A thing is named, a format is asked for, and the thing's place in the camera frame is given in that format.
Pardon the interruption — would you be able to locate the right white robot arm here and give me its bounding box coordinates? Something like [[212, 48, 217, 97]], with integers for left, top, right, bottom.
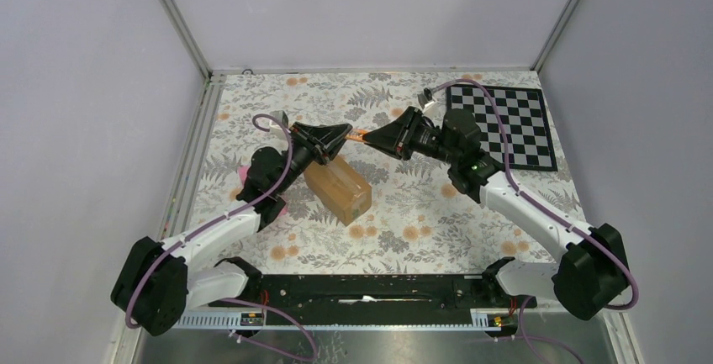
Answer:
[[362, 107, 639, 320]]

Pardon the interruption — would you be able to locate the black white chessboard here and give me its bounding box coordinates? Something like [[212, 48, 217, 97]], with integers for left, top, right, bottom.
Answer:
[[446, 83, 558, 171]]

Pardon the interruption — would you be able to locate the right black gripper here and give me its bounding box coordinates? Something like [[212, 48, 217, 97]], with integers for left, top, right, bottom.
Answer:
[[362, 107, 459, 166]]

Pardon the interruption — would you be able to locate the grey slotted cable duct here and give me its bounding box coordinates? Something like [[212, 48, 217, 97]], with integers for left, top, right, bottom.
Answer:
[[172, 309, 502, 332]]

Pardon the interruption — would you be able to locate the brown cardboard express box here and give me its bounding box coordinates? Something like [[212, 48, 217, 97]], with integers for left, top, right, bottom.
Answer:
[[304, 156, 372, 225]]

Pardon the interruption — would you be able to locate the floral patterned table mat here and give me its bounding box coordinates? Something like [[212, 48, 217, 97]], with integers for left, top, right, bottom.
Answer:
[[190, 72, 552, 274]]

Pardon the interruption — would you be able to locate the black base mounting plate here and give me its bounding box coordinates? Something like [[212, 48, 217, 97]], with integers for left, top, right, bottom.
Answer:
[[208, 273, 538, 327]]

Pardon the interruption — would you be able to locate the orange black utility knife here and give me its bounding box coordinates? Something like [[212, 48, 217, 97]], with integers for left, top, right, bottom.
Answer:
[[345, 129, 368, 143]]

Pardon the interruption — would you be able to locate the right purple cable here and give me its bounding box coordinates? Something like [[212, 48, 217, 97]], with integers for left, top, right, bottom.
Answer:
[[422, 78, 641, 364]]

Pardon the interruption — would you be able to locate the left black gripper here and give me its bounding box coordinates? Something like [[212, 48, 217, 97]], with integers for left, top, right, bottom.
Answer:
[[275, 123, 354, 195]]

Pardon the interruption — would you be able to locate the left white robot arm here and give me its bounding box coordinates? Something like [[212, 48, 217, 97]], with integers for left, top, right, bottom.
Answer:
[[110, 123, 352, 335]]

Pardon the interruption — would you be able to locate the pink plastic bag package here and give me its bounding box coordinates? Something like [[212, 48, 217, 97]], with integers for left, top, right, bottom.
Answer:
[[236, 166, 288, 217]]

